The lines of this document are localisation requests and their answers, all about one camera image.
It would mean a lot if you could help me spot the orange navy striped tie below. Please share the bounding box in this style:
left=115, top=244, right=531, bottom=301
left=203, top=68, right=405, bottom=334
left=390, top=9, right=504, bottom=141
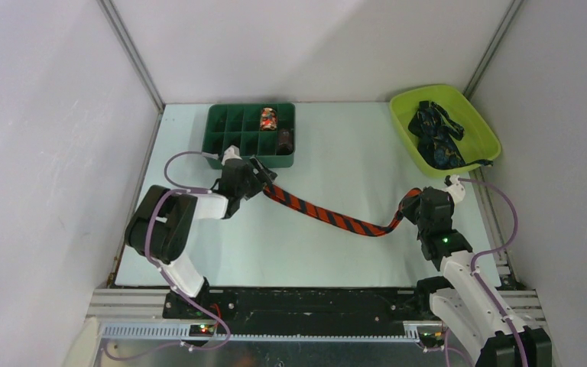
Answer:
left=263, top=185, right=404, bottom=237

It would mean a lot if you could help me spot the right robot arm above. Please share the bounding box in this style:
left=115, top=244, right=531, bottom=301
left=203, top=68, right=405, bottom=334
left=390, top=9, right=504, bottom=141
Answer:
left=400, top=183, right=554, bottom=366

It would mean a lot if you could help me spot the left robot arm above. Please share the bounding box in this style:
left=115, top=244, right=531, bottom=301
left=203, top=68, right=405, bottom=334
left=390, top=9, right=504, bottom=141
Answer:
left=124, top=157, right=277, bottom=319

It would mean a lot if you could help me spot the brown patterned rolled tie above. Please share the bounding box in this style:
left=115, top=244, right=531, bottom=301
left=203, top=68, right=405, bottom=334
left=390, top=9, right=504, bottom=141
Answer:
left=276, top=128, right=294, bottom=155

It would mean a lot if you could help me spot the green compartment organizer tray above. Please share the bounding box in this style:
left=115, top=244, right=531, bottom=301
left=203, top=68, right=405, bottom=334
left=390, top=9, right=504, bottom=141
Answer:
left=202, top=102, right=296, bottom=169

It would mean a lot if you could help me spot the navy floral gold tie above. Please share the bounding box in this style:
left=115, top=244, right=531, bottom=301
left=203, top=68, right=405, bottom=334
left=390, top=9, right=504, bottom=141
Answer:
left=408, top=100, right=493, bottom=170

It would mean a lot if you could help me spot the lime green plastic bin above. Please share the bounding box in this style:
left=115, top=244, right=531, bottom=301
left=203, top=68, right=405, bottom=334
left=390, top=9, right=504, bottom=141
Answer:
left=388, top=84, right=501, bottom=178

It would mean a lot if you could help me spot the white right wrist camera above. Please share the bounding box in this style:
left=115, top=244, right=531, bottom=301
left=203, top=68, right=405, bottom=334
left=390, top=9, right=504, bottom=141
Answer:
left=443, top=174, right=466, bottom=205

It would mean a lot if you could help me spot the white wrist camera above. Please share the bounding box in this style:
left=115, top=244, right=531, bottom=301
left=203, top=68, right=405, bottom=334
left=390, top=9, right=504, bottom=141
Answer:
left=221, top=145, right=242, bottom=166
left=443, top=174, right=466, bottom=205

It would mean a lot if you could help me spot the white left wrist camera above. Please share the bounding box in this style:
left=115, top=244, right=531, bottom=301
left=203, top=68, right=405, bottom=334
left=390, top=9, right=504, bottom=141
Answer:
left=221, top=145, right=242, bottom=166

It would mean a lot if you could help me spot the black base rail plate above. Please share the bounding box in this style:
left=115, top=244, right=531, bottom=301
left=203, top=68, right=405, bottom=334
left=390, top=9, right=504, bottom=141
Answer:
left=164, top=286, right=462, bottom=336

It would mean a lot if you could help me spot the right corner aluminium post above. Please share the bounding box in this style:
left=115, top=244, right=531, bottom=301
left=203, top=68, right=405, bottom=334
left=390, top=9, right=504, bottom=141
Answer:
left=463, top=0, right=525, bottom=99

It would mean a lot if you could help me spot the corner aluminium post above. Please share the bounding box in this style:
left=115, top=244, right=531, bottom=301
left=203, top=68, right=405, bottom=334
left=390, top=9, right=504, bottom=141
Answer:
left=96, top=0, right=166, bottom=113
left=463, top=0, right=525, bottom=99

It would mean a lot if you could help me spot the left corner aluminium post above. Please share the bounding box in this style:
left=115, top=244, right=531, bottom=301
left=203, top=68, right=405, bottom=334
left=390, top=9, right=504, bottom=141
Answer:
left=96, top=0, right=166, bottom=113

